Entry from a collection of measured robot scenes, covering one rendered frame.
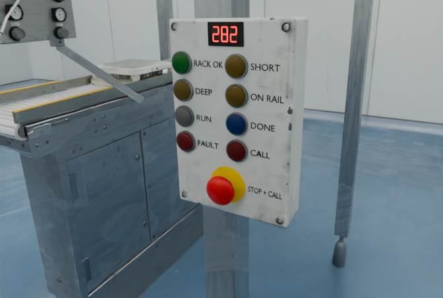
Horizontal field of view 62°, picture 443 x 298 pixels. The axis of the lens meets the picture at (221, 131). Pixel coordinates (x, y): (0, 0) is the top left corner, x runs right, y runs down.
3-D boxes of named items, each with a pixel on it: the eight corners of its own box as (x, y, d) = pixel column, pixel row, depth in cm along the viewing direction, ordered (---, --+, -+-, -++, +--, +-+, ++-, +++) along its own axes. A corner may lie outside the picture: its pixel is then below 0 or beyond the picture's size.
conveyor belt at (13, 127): (16, 142, 99) (12, 124, 98) (-34, 130, 111) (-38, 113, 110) (243, 69, 210) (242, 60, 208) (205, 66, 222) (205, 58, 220)
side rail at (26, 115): (17, 124, 97) (15, 112, 96) (14, 123, 98) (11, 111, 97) (244, 60, 205) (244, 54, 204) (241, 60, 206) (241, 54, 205)
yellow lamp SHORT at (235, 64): (244, 79, 43) (244, 55, 42) (223, 78, 45) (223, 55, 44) (247, 78, 44) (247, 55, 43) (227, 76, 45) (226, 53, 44)
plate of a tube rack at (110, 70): (136, 76, 135) (135, 70, 135) (89, 72, 147) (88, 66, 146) (175, 66, 155) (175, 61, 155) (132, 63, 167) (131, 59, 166)
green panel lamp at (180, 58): (188, 74, 47) (186, 53, 46) (171, 73, 48) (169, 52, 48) (191, 74, 48) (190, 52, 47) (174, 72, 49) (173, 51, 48)
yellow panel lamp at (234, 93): (244, 109, 44) (244, 86, 44) (224, 106, 46) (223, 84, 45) (247, 107, 45) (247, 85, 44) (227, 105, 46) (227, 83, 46)
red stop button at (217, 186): (230, 211, 47) (230, 182, 46) (204, 203, 49) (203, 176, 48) (246, 196, 51) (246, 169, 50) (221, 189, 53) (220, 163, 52)
